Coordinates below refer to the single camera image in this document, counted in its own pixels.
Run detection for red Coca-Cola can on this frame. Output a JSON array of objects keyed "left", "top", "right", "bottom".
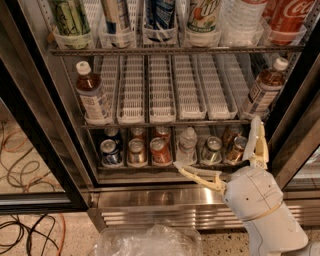
[{"left": 261, "top": 0, "right": 315, "bottom": 46}]

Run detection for left brown tea bottle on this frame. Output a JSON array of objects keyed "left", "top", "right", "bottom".
[{"left": 76, "top": 61, "right": 111, "bottom": 124}]

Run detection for red soda can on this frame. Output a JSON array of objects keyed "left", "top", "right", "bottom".
[
  {"left": 150, "top": 137, "right": 172, "bottom": 166},
  {"left": 154, "top": 126, "right": 171, "bottom": 141}
]

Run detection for glass fridge door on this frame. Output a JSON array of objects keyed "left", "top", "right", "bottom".
[
  {"left": 0, "top": 49, "right": 90, "bottom": 214},
  {"left": 265, "top": 62, "right": 320, "bottom": 204}
]

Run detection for clear water bottle top shelf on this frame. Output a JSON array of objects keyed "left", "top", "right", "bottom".
[{"left": 220, "top": 0, "right": 268, "bottom": 47}]

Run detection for steel fridge base grille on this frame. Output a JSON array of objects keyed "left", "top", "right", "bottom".
[{"left": 87, "top": 183, "right": 320, "bottom": 233}]

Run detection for wire fridge shelf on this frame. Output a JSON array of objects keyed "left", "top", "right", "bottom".
[
  {"left": 49, "top": 45, "right": 305, "bottom": 56},
  {"left": 80, "top": 118, "right": 268, "bottom": 130}
]

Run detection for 7UP can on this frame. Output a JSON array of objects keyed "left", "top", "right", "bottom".
[{"left": 187, "top": 0, "right": 221, "bottom": 33}]

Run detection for right glass fridge door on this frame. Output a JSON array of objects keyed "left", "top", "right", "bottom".
[{"left": 265, "top": 62, "right": 320, "bottom": 204}]

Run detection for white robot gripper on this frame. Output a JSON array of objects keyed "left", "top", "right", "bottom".
[{"left": 174, "top": 116, "right": 283, "bottom": 222}]

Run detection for silver green front can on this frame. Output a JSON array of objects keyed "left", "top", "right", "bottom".
[{"left": 201, "top": 136, "right": 222, "bottom": 165}]

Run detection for red front soda can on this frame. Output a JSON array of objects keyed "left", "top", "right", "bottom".
[{"left": 150, "top": 137, "right": 172, "bottom": 166}]

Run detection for blue soda can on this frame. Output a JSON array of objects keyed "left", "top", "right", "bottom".
[
  {"left": 104, "top": 127, "right": 122, "bottom": 142},
  {"left": 100, "top": 139, "right": 122, "bottom": 165}
]

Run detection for clear plastic bin with bag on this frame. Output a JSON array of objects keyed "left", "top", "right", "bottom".
[{"left": 94, "top": 224, "right": 203, "bottom": 256}]

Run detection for white shelf glide tray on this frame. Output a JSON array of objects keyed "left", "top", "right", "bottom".
[
  {"left": 148, "top": 55, "right": 176, "bottom": 123},
  {"left": 116, "top": 56, "right": 145, "bottom": 125},
  {"left": 172, "top": 55, "right": 207, "bottom": 120},
  {"left": 197, "top": 55, "right": 237, "bottom": 120}
]

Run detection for left glass fridge door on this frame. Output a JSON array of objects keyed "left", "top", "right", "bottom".
[{"left": 0, "top": 49, "right": 90, "bottom": 214}]

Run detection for blue rear soda can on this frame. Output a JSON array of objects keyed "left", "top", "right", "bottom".
[{"left": 104, "top": 127, "right": 122, "bottom": 142}]

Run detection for small clear water bottle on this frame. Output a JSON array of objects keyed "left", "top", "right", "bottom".
[{"left": 176, "top": 127, "right": 197, "bottom": 165}]

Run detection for blue front soda can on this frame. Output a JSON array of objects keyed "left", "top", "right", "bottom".
[{"left": 100, "top": 139, "right": 122, "bottom": 165}]

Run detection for red rear soda can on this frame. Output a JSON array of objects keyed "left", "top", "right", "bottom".
[{"left": 154, "top": 126, "right": 171, "bottom": 141}]

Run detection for bronze can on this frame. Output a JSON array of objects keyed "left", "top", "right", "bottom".
[
  {"left": 222, "top": 124, "right": 243, "bottom": 146},
  {"left": 225, "top": 136, "right": 248, "bottom": 162}
]

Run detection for right brown tea bottle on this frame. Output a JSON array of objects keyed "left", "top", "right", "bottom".
[{"left": 242, "top": 57, "right": 289, "bottom": 115}]

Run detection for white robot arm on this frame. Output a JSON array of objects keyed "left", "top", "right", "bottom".
[{"left": 174, "top": 116, "right": 319, "bottom": 256}]

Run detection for bronze front can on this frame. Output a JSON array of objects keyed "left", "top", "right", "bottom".
[{"left": 225, "top": 136, "right": 248, "bottom": 162}]

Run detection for top wire fridge shelf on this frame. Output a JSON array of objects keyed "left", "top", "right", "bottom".
[{"left": 49, "top": 45, "right": 305, "bottom": 56}]

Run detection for gold rear soda can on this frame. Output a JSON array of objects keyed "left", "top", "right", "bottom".
[{"left": 130, "top": 127, "right": 146, "bottom": 140}]

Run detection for black floor cable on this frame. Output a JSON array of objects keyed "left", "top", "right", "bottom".
[{"left": 0, "top": 213, "right": 60, "bottom": 256}]

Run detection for orange floor cable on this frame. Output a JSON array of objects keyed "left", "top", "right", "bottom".
[{"left": 56, "top": 213, "right": 67, "bottom": 256}]

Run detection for brown tea bottle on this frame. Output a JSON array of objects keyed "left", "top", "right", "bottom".
[
  {"left": 76, "top": 61, "right": 111, "bottom": 124},
  {"left": 242, "top": 57, "right": 289, "bottom": 115}
]

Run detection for bronze rear can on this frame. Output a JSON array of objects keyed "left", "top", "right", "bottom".
[{"left": 222, "top": 124, "right": 243, "bottom": 146}]

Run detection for middle wire fridge shelf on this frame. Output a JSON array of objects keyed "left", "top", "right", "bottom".
[{"left": 80, "top": 118, "right": 268, "bottom": 130}]

